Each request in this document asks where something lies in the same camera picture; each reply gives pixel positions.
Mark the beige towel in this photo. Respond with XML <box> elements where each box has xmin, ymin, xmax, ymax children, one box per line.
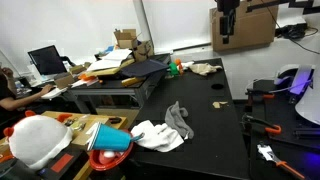
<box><xmin>189</xmin><ymin>63</ymin><xmax>222</xmax><ymax>76</ymax></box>

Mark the white towel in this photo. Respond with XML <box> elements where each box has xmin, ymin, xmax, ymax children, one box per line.
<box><xmin>131</xmin><ymin>120</ymin><xmax>184</xmax><ymax>152</ymax></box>

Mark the orange toy bottle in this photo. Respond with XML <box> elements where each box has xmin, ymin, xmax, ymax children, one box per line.
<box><xmin>175</xmin><ymin>59</ymin><xmax>184</xmax><ymax>75</ymax></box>

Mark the open cardboard box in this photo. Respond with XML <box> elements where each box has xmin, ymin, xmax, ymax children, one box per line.
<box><xmin>114</xmin><ymin>29</ymin><xmax>138</xmax><ymax>49</ymax></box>

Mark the grey towel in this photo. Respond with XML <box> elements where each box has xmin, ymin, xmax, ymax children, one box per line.
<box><xmin>165</xmin><ymin>101</ymin><xmax>194</xmax><ymax>139</ymax></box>

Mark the stack of white papers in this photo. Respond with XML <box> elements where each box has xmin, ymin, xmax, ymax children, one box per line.
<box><xmin>88</xmin><ymin>49</ymin><xmax>131</xmax><ymax>71</ymax></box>

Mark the dark blue bin lid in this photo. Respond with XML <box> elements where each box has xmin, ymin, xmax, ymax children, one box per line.
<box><xmin>121</xmin><ymin>59</ymin><xmax>169</xmax><ymax>77</ymax></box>

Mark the red plastic bowl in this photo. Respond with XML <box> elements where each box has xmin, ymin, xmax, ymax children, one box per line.
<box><xmin>87</xmin><ymin>142</ymin><xmax>133</xmax><ymax>171</ymax></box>

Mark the amazon cardboard box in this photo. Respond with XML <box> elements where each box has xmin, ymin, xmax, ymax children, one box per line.
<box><xmin>134</xmin><ymin>40</ymin><xmax>154</xmax><ymax>62</ymax></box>

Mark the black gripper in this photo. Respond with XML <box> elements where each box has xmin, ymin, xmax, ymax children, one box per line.
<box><xmin>215</xmin><ymin>0</ymin><xmax>240</xmax><ymax>44</ymax></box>

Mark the large cardboard sheet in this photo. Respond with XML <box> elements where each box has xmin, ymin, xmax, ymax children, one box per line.
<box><xmin>209</xmin><ymin>0</ymin><xmax>279</xmax><ymax>52</ymax></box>

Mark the white VR headset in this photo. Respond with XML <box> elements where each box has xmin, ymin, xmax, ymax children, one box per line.
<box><xmin>274</xmin><ymin>64</ymin><xmax>315</xmax><ymax>95</ymax></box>

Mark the black computer monitor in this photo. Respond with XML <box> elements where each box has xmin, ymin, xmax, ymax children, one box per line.
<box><xmin>28</xmin><ymin>45</ymin><xmax>66</xmax><ymax>75</ymax></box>

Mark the torn tape scrap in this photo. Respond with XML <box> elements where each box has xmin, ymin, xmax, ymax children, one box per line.
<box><xmin>212</xmin><ymin>101</ymin><xmax>228</xmax><ymax>109</ymax></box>

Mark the seated person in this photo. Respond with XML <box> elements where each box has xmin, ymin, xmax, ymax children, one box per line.
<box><xmin>0</xmin><ymin>67</ymin><xmax>53</xmax><ymax>124</ymax></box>

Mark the green plush toy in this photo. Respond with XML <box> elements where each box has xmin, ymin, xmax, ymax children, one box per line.
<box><xmin>169</xmin><ymin>62</ymin><xmax>179</xmax><ymax>75</ymax></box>

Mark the orange handled tool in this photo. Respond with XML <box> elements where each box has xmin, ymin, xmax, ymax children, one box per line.
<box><xmin>257</xmin><ymin>144</ymin><xmax>306</xmax><ymax>180</ymax></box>

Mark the orange handled clamp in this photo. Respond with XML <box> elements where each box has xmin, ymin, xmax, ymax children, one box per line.
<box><xmin>241</xmin><ymin>114</ymin><xmax>282</xmax><ymax>135</ymax></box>

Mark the blue plastic cup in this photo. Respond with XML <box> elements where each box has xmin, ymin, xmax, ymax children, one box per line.
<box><xmin>87</xmin><ymin>123</ymin><xmax>144</xmax><ymax>152</ymax></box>

